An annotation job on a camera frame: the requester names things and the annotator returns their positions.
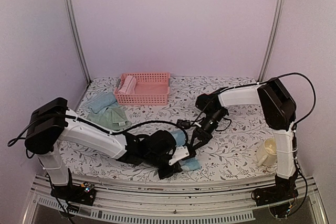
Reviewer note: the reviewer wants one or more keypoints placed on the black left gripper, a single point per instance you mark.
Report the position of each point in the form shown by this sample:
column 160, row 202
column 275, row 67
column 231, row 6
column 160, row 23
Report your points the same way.
column 164, row 174

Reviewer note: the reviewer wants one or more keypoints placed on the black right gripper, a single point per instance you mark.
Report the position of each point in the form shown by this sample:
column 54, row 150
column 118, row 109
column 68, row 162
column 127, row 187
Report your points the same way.
column 205, row 134

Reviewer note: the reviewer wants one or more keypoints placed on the blue patterned towel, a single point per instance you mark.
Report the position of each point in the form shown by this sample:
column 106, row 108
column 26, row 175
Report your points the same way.
column 188, row 164

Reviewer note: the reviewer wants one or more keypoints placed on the pink perforated plastic basket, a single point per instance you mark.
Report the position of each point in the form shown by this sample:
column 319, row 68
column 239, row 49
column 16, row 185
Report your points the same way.
column 152, row 88

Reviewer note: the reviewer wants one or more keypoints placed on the pink towel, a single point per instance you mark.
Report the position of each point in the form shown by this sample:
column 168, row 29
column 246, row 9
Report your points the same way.
column 128, row 86

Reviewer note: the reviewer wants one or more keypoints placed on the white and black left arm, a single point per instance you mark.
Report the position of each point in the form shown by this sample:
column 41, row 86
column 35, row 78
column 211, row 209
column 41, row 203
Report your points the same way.
column 54, row 122

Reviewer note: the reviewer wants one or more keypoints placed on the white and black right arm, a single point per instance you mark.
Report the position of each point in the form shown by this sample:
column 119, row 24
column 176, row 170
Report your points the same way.
column 279, row 109

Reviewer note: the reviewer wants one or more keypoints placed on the green folded towel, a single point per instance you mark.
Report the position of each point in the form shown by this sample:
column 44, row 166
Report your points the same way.
column 112, row 117

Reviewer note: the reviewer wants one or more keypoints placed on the cream ceramic mug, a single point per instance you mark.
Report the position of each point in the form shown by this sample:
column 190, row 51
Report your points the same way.
column 267, row 153

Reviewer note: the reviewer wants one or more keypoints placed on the plain blue towel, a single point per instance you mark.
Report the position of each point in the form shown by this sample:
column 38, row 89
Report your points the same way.
column 101, row 101

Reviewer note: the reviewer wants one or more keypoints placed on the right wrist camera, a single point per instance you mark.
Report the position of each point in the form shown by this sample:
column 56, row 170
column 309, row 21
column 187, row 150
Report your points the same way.
column 185, row 124

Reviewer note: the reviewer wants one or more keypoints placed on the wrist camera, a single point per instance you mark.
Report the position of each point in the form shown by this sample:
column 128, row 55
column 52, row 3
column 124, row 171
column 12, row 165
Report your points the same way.
column 185, row 124
column 179, row 154

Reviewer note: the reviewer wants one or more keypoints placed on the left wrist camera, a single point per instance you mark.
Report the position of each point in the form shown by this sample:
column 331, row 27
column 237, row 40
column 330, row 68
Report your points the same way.
column 179, row 154

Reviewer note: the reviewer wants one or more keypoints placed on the aluminium front rail frame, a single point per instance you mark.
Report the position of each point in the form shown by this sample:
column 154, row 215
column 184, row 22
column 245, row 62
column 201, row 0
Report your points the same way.
column 125, row 201

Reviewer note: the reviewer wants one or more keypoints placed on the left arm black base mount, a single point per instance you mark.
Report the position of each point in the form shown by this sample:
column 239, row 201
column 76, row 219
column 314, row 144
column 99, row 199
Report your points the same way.
column 83, row 194

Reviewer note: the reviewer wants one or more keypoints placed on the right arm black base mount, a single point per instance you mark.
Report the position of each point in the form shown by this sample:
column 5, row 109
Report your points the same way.
column 283, row 190

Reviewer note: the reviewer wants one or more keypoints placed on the right aluminium corner post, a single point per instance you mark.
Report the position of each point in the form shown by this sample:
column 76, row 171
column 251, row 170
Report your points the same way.
column 271, row 40

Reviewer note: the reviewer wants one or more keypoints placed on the aluminium corner post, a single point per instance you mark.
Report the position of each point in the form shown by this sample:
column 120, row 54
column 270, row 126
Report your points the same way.
column 76, row 39
column 271, row 40

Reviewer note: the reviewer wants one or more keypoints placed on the left aluminium corner post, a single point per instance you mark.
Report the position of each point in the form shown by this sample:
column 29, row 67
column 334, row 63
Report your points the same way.
column 76, row 39

